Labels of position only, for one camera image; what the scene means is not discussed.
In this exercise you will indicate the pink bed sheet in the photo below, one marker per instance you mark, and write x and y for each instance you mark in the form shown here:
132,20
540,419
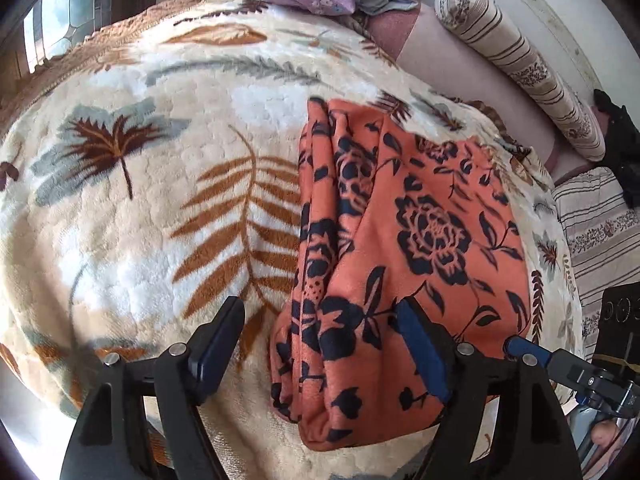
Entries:
422,47

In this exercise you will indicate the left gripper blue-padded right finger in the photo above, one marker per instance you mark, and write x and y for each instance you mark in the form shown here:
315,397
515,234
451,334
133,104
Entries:
501,418

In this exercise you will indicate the person's right hand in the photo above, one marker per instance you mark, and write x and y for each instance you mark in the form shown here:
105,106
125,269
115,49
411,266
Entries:
605,436

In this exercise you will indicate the striped square pillow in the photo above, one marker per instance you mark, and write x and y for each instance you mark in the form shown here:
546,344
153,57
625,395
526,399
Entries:
602,234

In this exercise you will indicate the cream leaf-pattern blanket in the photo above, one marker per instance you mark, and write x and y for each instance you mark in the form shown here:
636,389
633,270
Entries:
155,174

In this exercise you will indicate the orange floral blouse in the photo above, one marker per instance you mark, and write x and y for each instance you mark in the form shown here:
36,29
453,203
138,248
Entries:
389,215

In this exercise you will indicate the stained glass window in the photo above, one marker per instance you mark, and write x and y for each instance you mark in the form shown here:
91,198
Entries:
52,27

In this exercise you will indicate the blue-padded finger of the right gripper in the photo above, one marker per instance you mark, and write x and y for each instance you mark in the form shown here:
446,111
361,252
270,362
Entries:
519,348

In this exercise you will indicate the black garment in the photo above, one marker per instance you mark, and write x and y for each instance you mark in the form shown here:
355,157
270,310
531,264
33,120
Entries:
621,147

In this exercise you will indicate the striped bolster pillow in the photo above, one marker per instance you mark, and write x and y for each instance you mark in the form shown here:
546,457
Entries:
483,26

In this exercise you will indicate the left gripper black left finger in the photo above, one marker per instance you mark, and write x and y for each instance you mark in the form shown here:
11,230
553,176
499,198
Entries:
111,437

